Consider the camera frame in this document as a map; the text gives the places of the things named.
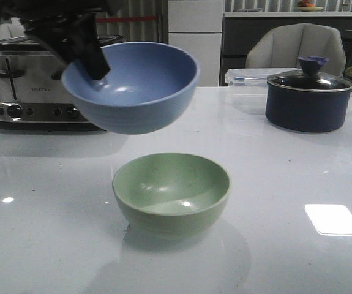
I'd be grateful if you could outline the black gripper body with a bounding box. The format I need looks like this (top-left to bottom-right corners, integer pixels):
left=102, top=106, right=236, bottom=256
left=0, top=1, right=114, bottom=64

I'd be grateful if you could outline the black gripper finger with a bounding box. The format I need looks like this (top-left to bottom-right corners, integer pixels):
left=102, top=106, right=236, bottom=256
left=70, top=14, right=111, bottom=80

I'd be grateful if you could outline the blue bowl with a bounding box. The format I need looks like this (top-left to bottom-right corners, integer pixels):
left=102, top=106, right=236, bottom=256
left=62, top=42, right=200, bottom=134

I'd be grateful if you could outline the green bowl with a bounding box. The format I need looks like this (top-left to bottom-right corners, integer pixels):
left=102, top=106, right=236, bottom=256
left=112, top=153, right=231, bottom=239

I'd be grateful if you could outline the red barrier tape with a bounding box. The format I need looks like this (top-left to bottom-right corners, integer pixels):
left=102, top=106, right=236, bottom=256
left=96, top=15, right=158, bottom=23

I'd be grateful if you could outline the white armchair left background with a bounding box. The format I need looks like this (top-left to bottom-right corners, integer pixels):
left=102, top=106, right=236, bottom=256
left=0, top=18, right=26, bottom=40

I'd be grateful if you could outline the black chrome four-slot toaster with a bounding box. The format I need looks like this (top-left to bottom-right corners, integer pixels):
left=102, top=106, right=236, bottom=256
left=0, top=34, right=126, bottom=133

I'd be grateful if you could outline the white refrigerator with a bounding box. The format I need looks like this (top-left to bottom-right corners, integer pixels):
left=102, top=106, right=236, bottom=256
left=168, top=1, right=225, bottom=86

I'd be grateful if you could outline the dark kitchen counter cabinet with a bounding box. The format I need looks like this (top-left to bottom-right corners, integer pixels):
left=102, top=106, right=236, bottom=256
left=219, top=12, right=352, bottom=86

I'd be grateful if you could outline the clear plastic food container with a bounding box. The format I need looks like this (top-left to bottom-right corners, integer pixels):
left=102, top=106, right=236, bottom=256
left=225, top=68, right=297, bottom=115

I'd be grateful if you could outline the beige padded chair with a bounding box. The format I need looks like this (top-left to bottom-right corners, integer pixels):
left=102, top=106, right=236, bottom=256
left=245, top=23, right=346, bottom=76

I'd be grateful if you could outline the fruit plate on counter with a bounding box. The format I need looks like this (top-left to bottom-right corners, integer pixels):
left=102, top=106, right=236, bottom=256
left=296, top=0, right=323, bottom=12

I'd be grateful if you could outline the glass pot lid blue knob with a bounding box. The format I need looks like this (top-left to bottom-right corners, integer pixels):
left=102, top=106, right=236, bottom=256
left=267, top=56, right=352, bottom=92

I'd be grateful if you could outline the dark blue saucepan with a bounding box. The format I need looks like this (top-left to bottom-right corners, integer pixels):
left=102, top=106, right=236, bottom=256
left=265, top=81, right=352, bottom=133

